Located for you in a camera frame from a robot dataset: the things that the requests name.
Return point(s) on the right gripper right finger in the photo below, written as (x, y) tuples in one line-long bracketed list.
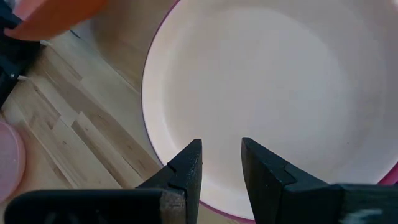
[(273, 193)]

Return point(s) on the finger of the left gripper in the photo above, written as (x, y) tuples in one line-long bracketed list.
[(7, 17)]

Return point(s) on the orange plate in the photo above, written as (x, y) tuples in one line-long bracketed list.
[(56, 18)]

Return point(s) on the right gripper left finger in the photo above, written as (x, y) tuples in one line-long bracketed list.
[(183, 186)]

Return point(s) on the light pink plate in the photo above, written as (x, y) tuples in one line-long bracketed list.
[(11, 161)]

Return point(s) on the magenta pink plate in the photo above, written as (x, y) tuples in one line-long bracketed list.
[(264, 77)]

